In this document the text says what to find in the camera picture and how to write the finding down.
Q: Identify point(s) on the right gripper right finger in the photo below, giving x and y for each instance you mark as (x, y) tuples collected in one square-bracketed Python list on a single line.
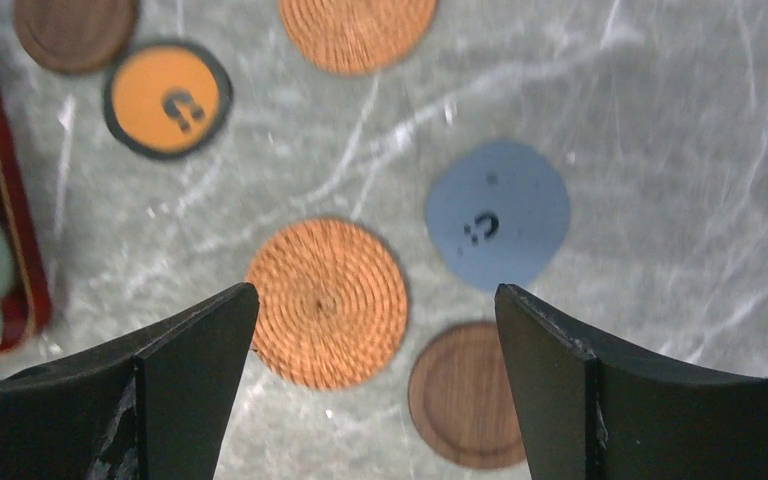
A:
[(591, 405)]

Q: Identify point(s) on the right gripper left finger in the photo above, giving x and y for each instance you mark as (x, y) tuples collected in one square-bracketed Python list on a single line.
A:
[(152, 404)]

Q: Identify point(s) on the dark wood coaster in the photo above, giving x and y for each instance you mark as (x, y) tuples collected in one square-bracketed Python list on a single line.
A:
[(74, 36), (460, 399)]

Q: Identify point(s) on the woven rattan coaster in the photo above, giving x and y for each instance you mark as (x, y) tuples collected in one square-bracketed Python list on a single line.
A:
[(354, 37), (333, 303)]

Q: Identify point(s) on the blue rubber coaster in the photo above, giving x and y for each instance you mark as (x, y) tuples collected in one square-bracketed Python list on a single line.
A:
[(498, 215)]

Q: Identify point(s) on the orange black rubber coaster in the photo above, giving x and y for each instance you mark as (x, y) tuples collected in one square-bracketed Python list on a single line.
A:
[(166, 98)]

